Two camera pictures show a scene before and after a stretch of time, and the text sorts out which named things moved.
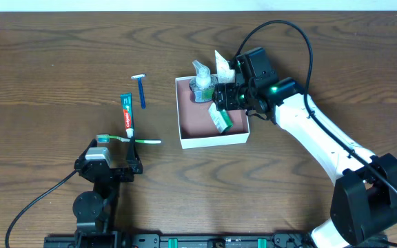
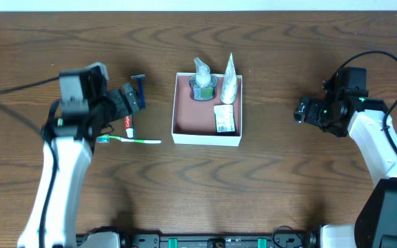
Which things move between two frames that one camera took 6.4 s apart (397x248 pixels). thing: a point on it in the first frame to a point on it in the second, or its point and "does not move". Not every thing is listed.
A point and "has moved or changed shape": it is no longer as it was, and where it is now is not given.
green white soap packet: (220, 118) has moved or changed shape
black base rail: (194, 241) does not move
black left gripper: (116, 171) to (129, 98)
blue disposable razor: (139, 77) does not move
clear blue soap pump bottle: (202, 84) does not move
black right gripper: (224, 95) to (302, 111)
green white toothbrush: (101, 138) does not move
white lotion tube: (224, 74) has moved or changed shape
